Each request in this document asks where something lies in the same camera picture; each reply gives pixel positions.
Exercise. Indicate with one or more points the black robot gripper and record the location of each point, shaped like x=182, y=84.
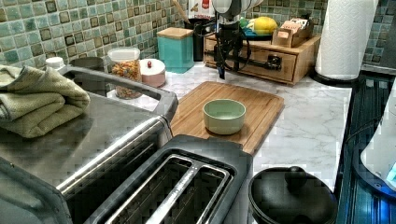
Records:
x=229, y=43

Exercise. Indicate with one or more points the wooden drawer box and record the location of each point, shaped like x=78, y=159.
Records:
x=296, y=62

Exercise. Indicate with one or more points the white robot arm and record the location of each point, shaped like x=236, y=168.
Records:
x=228, y=11

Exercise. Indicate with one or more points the pale green ceramic bowl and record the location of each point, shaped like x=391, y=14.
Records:
x=224, y=116

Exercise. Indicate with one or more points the black utensil holder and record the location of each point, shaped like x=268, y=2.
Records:
x=199, y=31

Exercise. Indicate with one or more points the yellow lemon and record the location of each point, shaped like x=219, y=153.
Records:
x=264, y=26

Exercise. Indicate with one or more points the bamboo cutting board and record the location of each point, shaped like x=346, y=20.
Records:
x=263, y=110

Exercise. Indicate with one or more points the teal canister with wooden lid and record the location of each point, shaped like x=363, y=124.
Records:
x=175, y=46

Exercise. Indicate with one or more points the red and white box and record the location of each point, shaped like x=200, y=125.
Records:
x=200, y=9

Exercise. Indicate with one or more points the pink ceramic lidded pot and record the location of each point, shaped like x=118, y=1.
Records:
x=152, y=72

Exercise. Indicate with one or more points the wooden tea bag holder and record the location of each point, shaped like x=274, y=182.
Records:
x=293, y=33

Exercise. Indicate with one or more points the glass jar of colourful cereal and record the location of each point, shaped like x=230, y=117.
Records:
x=125, y=63

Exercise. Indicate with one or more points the black two-slot toaster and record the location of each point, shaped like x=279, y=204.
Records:
x=189, y=180

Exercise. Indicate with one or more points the white paper towel roll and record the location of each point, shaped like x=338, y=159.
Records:
x=344, y=37

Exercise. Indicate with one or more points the black pot lid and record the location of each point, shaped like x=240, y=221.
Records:
x=282, y=195

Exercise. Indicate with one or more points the white bottle cap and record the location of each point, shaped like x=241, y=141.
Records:
x=56, y=63

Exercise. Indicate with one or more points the folded olive green towel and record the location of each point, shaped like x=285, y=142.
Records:
x=34, y=101

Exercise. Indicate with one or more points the stainless steel toaster oven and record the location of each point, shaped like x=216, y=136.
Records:
x=63, y=176

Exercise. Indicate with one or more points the black drawer handle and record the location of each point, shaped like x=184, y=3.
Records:
x=272, y=63

